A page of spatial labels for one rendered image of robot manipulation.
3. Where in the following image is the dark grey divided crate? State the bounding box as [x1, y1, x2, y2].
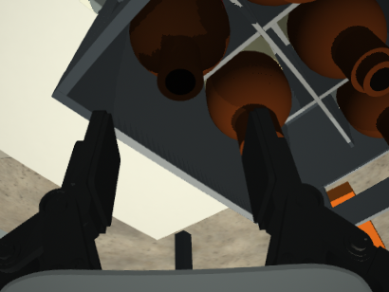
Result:
[51, 0, 389, 226]

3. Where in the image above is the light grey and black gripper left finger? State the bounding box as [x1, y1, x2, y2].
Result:
[0, 110, 120, 291]

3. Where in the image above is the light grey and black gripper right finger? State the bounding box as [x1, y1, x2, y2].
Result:
[242, 108, 389, 292]

